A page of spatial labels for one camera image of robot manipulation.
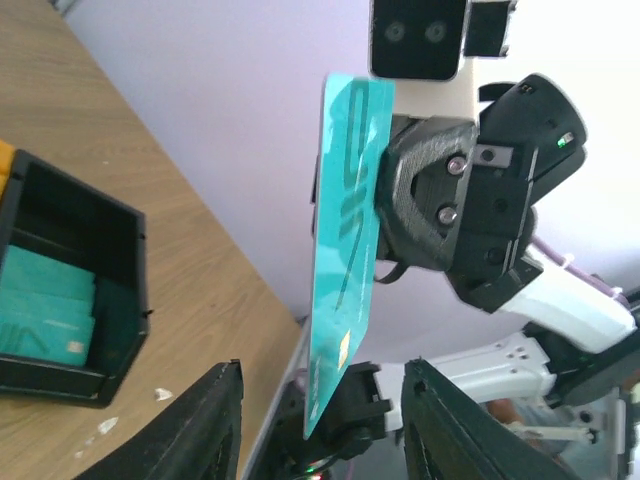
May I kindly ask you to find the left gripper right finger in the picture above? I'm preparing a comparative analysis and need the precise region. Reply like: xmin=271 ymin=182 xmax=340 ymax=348
xmin=402 ymin=359 xmax=577 ymax=480

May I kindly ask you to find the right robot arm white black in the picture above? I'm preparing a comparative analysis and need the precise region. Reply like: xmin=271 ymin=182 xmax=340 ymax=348
xmin=294 ymin=73 xmax=639 ymax=472

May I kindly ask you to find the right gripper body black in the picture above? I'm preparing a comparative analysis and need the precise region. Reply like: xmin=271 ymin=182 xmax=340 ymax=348
xmin=439 ymin=143 xmax=541 ymax=313

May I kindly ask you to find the teal credit card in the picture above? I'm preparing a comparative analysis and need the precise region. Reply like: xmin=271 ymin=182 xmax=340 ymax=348
xmin=303 ymin=73 xmax=395 ymax=439

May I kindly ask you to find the yellow bin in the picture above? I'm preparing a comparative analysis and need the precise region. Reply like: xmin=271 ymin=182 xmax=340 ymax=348
xmin=0 ymin=140 xmax=16 ymax=196

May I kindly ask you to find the teal object in bin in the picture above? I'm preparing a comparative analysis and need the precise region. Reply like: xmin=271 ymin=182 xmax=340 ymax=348
xmin=1 ymin=245 xmax=96 ymax=367

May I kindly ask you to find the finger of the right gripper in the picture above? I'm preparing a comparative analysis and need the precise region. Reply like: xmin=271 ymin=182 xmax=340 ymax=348
xmin=374 ymin=117 xmax=477 ymax=270

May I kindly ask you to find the person in background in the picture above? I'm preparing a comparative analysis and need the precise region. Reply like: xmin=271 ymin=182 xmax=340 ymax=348
xmin=483 ymin=399 xmax=609 ymax=478

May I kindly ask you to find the black bin with teal item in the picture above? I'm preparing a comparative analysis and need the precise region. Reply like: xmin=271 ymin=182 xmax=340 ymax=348
xmin=1 ymin=148 xmax=150 ymax=408

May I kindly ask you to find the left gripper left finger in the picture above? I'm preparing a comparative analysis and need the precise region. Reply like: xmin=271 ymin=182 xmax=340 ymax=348
xmin=77 ymin=359 xmax=243 ymax=480

